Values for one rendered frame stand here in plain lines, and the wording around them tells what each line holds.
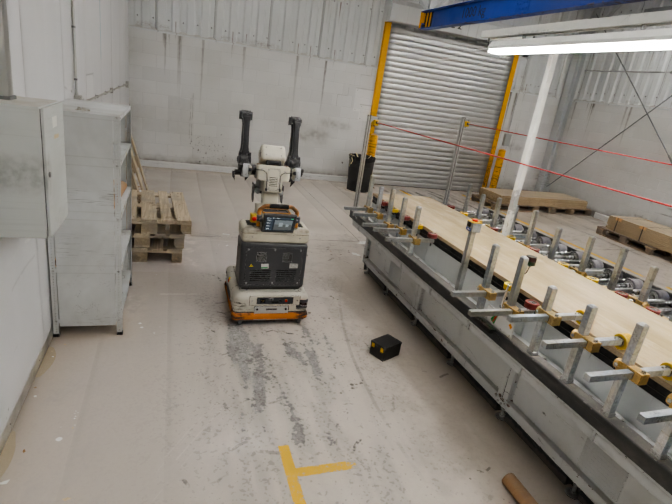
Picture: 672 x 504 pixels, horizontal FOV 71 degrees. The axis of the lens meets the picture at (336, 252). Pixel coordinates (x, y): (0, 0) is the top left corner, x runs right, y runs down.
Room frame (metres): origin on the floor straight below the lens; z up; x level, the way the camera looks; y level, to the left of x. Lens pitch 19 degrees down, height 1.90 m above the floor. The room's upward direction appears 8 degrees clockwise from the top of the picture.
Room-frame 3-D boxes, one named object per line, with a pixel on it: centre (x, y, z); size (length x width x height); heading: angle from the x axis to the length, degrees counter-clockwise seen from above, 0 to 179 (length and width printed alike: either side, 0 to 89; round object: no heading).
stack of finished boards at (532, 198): (10.46, -4.20, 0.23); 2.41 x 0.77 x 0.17; 112
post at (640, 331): (1.81, -1.31, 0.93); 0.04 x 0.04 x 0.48; 21
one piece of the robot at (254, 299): (3.43, 0.43, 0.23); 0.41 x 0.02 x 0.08; 110
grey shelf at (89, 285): (3.30, 1.82, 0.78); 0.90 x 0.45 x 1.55; 21
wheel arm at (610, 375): (1.77, -1.32, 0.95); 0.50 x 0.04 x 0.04; 111
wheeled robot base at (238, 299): (3.73, 0.57, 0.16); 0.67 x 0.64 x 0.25; 20
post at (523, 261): (2.51, -1.05, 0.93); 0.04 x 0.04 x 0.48; 21
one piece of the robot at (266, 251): (3.64, 0.53, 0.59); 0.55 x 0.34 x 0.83; 110
